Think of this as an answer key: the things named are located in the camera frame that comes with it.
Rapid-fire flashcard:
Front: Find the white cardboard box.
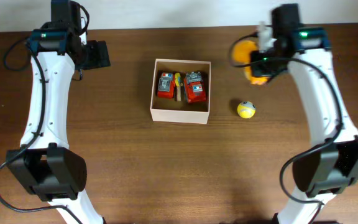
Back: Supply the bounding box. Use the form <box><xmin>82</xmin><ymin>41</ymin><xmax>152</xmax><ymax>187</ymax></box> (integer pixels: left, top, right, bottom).
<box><xmin>150</xmin><ymin>59</ymin><xmax>211</xmax><ymax>124</ymax></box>

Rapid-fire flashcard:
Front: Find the yellow wooden rattle drum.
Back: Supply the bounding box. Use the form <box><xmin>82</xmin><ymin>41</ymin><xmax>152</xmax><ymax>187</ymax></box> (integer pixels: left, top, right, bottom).
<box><xmin>175</xmin><ymin>72</ymin><xmax>182</xmax><ymax>101</ymax></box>

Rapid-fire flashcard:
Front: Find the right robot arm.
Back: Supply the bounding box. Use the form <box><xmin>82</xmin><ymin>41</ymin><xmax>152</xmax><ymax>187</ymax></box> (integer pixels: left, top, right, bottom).
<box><xmin>249</xmin><ymin>4</ymin><xmax>358</xmax><ymax>223</ymax></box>

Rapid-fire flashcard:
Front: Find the red toy fire truck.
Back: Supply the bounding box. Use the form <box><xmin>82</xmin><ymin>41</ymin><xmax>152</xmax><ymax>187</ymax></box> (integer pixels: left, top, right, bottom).
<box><xmin>184</xmin><ymin>72</ymin><xmax>207</xmax><ymax>104</ymax></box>

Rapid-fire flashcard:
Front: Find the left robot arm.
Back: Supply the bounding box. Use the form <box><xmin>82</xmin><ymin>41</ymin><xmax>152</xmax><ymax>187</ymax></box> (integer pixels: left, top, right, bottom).
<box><xmin>4</xmin><ymin>0</ymin><xmax>110</xmax><ymax>223</ymax></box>

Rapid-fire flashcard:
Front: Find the yellow grey ball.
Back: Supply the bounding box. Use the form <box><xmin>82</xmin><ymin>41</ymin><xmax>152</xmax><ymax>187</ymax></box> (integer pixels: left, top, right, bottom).
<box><xmin>237</xmin><ymin>101</ymin><xmax>256</xmax><ymax>119</ymax></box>

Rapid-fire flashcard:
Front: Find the small red toy car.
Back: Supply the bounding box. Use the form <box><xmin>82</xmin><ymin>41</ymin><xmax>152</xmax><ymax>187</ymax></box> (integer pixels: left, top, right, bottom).
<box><xmin>157</xmin><ymin>72</ymin><xmax>175</xmax><ymax>99</ymax></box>

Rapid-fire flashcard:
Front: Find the orange toy dinosaur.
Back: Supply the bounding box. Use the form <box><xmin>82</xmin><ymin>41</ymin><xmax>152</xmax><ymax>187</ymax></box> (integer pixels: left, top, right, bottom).
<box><xmin>230</xmin><ymin>40</ymin><xmax>268</xmax><ymax>85</ymax></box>

